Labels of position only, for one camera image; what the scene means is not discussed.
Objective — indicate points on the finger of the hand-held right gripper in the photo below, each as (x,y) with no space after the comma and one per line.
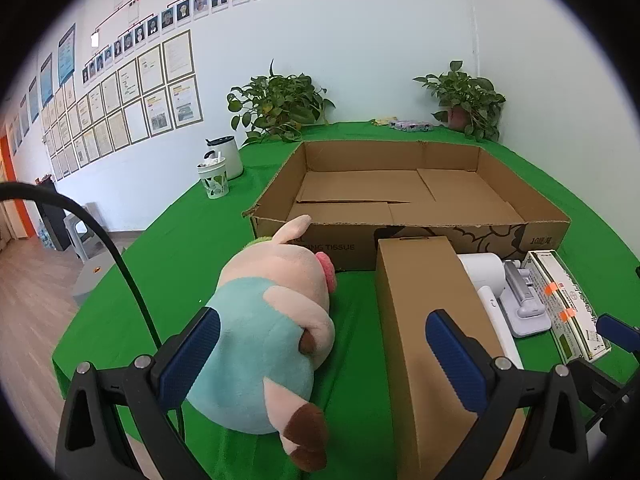
(617,331)

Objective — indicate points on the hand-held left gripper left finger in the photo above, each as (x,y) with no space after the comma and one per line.
(192,360)

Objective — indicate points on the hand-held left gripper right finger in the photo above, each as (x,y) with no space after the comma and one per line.
(450,355)

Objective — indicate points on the white and green medicine box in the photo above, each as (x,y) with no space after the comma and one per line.
(575,320)

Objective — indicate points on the narrow brown cardboard box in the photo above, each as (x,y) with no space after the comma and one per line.
(420,310)

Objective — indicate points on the pink and teal plush pig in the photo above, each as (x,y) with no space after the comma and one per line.
(250,340)

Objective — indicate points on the white hair dryer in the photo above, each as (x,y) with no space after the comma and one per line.
(482,270)

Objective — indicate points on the large cardboard box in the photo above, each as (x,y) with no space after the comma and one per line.
(350,190)

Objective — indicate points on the grey plastic stool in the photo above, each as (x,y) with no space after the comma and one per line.
(85,232)

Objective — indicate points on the leaf patterned white cup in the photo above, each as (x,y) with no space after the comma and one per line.
(215,185)

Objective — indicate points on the black cabinet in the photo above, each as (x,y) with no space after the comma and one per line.
(54,220)

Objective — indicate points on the white canister with black lid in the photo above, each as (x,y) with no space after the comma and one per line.
(231,155)

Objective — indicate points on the pink patterned packet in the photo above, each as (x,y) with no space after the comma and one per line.
(410,125)

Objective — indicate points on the yellow cloth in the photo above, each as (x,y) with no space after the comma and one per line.
(382,121)

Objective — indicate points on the potted plant in red pot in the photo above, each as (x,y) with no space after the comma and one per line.
(470,95)

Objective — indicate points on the bushy green potted plant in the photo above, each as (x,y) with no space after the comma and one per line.
(280,100)

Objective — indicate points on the wall of framed certificates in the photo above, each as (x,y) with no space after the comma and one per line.
(150,90)

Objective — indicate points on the blue wall poster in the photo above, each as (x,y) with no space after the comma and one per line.
(66,55)
(46,80)

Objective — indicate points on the row of wall portrait photos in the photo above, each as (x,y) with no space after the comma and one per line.
(200,2)

